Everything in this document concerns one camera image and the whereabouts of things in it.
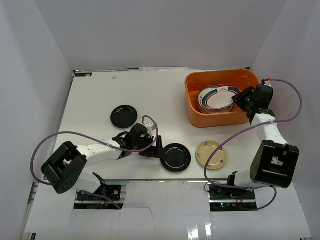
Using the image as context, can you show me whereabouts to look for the white plate orange sunburst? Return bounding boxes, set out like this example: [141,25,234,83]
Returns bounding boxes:
[197,86,218,114]

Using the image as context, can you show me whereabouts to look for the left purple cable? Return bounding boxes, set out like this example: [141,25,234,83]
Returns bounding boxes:
[30,115,159,210]

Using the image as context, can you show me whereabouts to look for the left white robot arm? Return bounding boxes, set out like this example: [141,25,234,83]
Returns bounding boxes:
[41,122,163,200]

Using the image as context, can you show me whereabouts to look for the beige gold-rimmed plate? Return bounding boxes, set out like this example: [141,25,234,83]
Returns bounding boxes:
[195,140,228,171]

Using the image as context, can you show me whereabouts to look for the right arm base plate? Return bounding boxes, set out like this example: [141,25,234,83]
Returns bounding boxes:
[207,184,256,200]

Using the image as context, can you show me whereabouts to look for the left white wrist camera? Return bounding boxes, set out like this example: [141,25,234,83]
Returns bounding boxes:
[144,122,157,138]

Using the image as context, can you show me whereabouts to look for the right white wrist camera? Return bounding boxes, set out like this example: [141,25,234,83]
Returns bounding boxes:
[261,79,272,87]

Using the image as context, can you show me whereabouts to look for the white plate green rim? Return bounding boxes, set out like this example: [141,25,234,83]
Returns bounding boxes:
[208,86,241,114]

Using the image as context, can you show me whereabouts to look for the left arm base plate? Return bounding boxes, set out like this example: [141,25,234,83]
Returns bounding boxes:
[75,185,122,201]

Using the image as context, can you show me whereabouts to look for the black plate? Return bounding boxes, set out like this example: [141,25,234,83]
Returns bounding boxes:
[160,143,192,173]
[110,105,138,129]

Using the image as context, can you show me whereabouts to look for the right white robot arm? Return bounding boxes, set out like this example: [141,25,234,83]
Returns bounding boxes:
[225,84,300,200]

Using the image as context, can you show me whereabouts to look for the orange plastic bin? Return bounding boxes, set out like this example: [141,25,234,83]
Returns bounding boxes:
[184,68,260,128]

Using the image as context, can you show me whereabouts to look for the white paper sheets at back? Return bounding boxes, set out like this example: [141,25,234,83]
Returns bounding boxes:
[139,67,189,72]

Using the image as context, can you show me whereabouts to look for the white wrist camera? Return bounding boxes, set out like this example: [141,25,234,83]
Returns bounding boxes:
[144,122,157,138]
[261,79,272,87]

